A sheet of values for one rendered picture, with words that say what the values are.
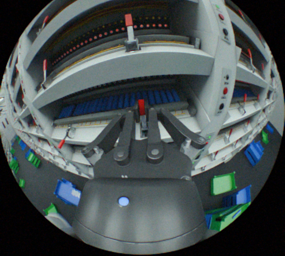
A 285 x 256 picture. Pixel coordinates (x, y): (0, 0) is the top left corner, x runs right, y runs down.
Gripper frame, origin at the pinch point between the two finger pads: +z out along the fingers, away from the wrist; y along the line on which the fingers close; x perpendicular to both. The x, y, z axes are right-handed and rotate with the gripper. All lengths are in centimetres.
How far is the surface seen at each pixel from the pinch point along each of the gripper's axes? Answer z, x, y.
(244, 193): -40, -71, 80
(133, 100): 8.4, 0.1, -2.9
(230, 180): -15, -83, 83
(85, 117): 4.0, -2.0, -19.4
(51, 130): 0.7, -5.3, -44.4
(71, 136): -1.0, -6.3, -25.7
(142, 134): -0.2, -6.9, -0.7
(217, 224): -38, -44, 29
